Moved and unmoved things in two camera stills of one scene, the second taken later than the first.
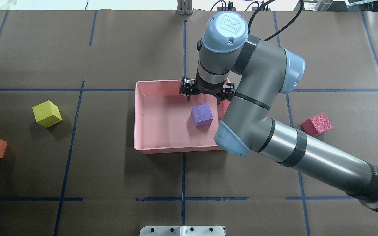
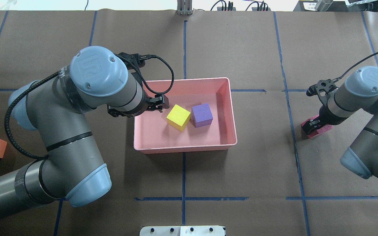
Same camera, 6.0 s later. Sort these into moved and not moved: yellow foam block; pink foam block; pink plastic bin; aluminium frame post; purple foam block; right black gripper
Moved: right black gripper; yellow foam block
Not moved: pink foam block; pink plastic bin; aluminium frame post; purple foam block
